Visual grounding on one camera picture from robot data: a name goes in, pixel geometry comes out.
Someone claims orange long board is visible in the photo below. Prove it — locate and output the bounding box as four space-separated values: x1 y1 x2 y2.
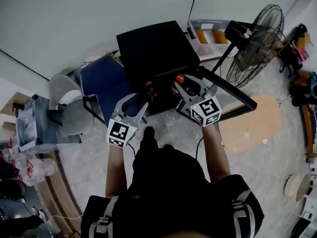
301 104 317 158

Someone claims white round disc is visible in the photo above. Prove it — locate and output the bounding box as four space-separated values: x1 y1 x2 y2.
284 174 302 197

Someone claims beige cloth bag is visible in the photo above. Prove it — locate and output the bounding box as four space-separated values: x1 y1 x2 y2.
83 52 114 64

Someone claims clear plastic storage box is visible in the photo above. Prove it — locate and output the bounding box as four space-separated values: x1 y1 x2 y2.
187 19 236 61

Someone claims black round bag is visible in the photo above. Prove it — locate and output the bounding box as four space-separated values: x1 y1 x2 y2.
0 179 24 200

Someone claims orange packet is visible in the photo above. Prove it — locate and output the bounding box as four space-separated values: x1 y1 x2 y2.
195 29 209 44
212 30 228 45

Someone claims person's right forearm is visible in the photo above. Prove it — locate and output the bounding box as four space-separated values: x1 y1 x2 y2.
202 122 232 183

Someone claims light wooden low table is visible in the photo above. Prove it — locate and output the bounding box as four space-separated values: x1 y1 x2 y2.
219 94 283 153

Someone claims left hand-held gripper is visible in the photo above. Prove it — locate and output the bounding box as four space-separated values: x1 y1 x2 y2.
106 92 150 148

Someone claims blue chair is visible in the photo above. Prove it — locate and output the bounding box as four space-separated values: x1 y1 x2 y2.
79 56 149 126

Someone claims beige round bowl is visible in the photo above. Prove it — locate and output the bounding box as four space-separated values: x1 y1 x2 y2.
294 172 312 203

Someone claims person's body in black clothes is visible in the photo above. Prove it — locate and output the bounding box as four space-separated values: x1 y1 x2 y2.
80 132 264 238

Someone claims grey harness strap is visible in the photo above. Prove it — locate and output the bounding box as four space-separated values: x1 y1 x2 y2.
231 189 256 238
89 196 119 238

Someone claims black bag pile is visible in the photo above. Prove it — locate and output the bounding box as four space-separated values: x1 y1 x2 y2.
289 72 317 108

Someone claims person's left forearm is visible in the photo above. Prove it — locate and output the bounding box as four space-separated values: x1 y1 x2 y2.
105 144 128 198

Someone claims grey chair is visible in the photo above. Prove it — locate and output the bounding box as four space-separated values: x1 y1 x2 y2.
49 73 96 136

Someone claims black standing fan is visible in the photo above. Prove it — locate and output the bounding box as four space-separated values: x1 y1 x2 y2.
210 3 285 89

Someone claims curved wooden plank platform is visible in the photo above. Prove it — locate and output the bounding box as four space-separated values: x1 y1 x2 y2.
34 152 84 235

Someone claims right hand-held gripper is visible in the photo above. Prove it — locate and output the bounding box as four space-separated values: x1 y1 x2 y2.
172 74 222 128

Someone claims white floor cable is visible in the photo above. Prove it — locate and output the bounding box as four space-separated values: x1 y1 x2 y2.
46 214 84 230

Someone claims person's left black shoe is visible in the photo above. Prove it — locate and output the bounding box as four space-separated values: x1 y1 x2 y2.
144 126 156 140

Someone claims black mini fridge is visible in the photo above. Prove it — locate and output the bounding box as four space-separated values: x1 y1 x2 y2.
116 20 258 121

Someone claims glossy grey side table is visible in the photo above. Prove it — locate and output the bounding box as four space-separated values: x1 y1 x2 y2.
15 94 82 152

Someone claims bag of clear plastic bottles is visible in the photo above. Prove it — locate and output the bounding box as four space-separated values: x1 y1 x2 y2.
0 139 58 187

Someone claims black stand with bags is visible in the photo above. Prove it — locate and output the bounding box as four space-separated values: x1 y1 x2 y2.
279 23 312 78

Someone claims beige wooden shelf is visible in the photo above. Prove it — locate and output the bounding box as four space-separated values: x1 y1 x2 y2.
0 92 33 133

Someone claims black wall cable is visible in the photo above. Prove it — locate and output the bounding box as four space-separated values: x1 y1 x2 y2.
188 0 200 22

